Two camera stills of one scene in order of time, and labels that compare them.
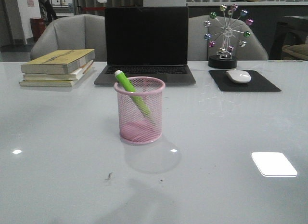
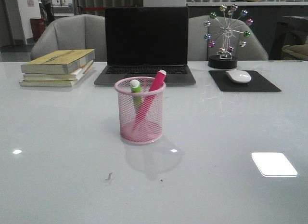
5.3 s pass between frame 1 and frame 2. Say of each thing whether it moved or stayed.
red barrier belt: stayed
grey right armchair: stayed
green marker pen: moved
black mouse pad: stayed
